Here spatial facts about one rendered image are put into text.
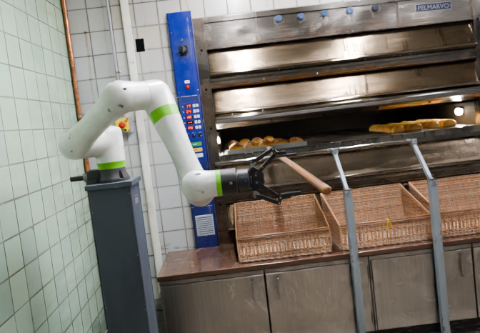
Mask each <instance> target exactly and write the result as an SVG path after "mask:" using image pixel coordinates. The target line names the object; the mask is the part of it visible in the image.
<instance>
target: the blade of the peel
mask: <svg viewBox="0 0 480 333"><path fill-rule="evenodd" d="M303 145H307V141H299V142H293V143H287V144H275V145H271V147H273V148H275V149H280V148H286V147H292V146H303ZM262 150H265V146H258V147H252V148H245V149H234V150H227V154H238V153H244V152H250V151H262Z"/></svg>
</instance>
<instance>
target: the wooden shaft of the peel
mask: <svg viewBox="0 0 480 333"><path fill-rule="evenodd" d="M278 159H280V160H281V161H282V162H283V163H285V164H286V165H287V166H288V167H290V168H291V169H293V170H294V171H295V172H296V173H297V174H299V175H300V176H301V177H303V178H304V179H305V180H307V182H309V183H310V184H312V185H313V186H314V187H316V188H317V189H318V190H319V191H320V192H322V193H323V194H325V195H329V194H330V193H331V187H330V186H329V185H327V184H325V183H324V182H322V181H321V180H320V179H318V178H316V177H315V176H314V175H312V174H310V173H309V172H307V171H306V170H305V169H303V168H301V167H300V166H299V165H297V164H295V163H294V162H293V161H291V160H290V159H288V158H286V157H279V158H278Z"/></svg>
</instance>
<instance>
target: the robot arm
mask: <svg viewBox="0 0 480 333"><path fill-rule="evenodd" d="M140 110H146V113H147V114H148V116H149V118H150V120H151V123H152V124H153V125H154V128H155V130H156V131H157V133H158V135H159V136H160V138H161V140H162V141H163V143H164V145H165V147H166V148H167V150H168V152H169V154H170V156H171V158H172V160H173V162H174V165H175V167H176V170H177V172H178V174H179V177H180V180H181V190H182V192H183V194H184V196H185V197H186V198H187V199H188V201H189V202H190V203H191V204H193V205H194V206H196V207H204V206H206V205H207V204H209V203H210V202H211V201H212V199H213V198H214V197H220V196H226V195H232V194H238V190H239V191H240V192H241V191H247V190H254V198H255V199H263V200H266V201H268V202H272V203H274V204H278V205H280V204H281V200H282V199H290V198H291V195H296V194H301V192H300V191H295V192H284V193H281V195H279V194H277V193H276V192H274V191H273V190H271V189H270V188H268V187H267V186H265V185H264V182H265V180H264V173H263V172H262V171H263V170H264V169H265V167H266V166H267V165H268V164H269V163H270V162H271V161H272V160H273V159H274V157H275V156H276V157H277V158H279V157H285V156H296V155H297V153H290V154H287V153H286V152H285V151H276V150H275V148H273V147H272V148H270V149H268V150H266V151H265V152H264V153H262V154H260V155H259V156H257V157H256V158H254V159H250V160H249V162H250V165H251V168H249V169H239V170H237V172H236V170H235V168H230V169H219V170H213V171H204V170H203V168H202V166H201V165H200V163H199V160H198V159H197V157H196V155H195V152H194V150H193V148H192V145H191V142H190V141H189V138H188V135H187V133H186V130H185V127H184V123H183V121H182V118H181V115H180V113H179V109H178V107H177V105H176V102H175V100H174V97H173V95H172V93H171V90H170V88H169V87H168V85H167V84H166V83H164V82H163V81H161V80H158V79H152V80H147V81H122V80H116V81H112V82H110V83H109V84H107V85H106V86H105V88H104V90H103V91H102V93H101V95H100V97H99V98H98V99H97V101H96V102H95V104H94V105H93V106H92V107H91V109H90V110H89V111H88V112H87V113H86V115H85V116H84V117H83V118H82V119H81V120H80V121H79V122H77V123H76V124H75V125H74V126H72V128H70V129H69V130H67V131H65V132H64V133H63V134H62V135H61V136H60V138H59V141H58V148H59V151H60V153H61V154H62V155H63V156H64V157H65V158H67V159H70V160H78V159H87V158H92V157H95V159H96V165H97V167H98V169H92V170H89V171H87V173H85V174H83V176H79V177H70V182H78V181H84V182H88V184H107V183H113V182H121V181H125V180H128V179H130V175H129V174H128V172H127V170H126V166H125V162H126V158H125V152H124V142H123V136H122V131H121V129H120V128H119V127H117V126H111V125H112V124H113V123H114V122H115V121H116V120H118V119H119V118H121V117H122V116H123V115H125V114H126V113H129V112H132V111H140ZM270 153H273V154H272V155H271V156H270V157H269V158H268V159H267V160H266V161H265V162H264V163H263V164H262V165H261V166H260V167H259V168H258V169H257V168H256V167H254V165H255V164H256V162H257V161H259V160H260V159H262V158H264V157H265V156H266V155H268V154H270ZM260 187H261V188H262V189H264V190H266V191H267V192H269V193H270V194H272V195H274V196H275V197H276V198H278V199H277V200H276V199H272V198H270V197H267V196H264V195H262V194H260V193H259V192H257V190H258V189H259V188H260Z"/></svg>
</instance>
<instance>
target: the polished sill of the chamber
mask: <svg viewBox="0 0 480 333"><path fill-rule="evenodd" d="M470 131H480V124H476V125H470V126H458V127H452V128H445V129H435V130H428V131H417V132H410V133H404V134H392V135H386V136H375V137H369V138H362V139H351V140H344V141H333V142H327V143H320V144H309V145H303V146H292V147H286V148H280V149H275V150H276V151H285V152H286V153H292V152H298V151H309V150H316V149H327V148H334V147H340V146H351V145H357V144H369V143H375V142H381V141H393V140H399V139H410V138H422V137H429V136H440V135H447V134H458V133H464V132H470ZM265 151H266V150H262V151H250V152H244V153H238V154H226V155H220V156H219V159H220V161H226V160H232V159H244V158H250V157H256V156H259V155H260V154H262V153H264V152H265Z"/></svg>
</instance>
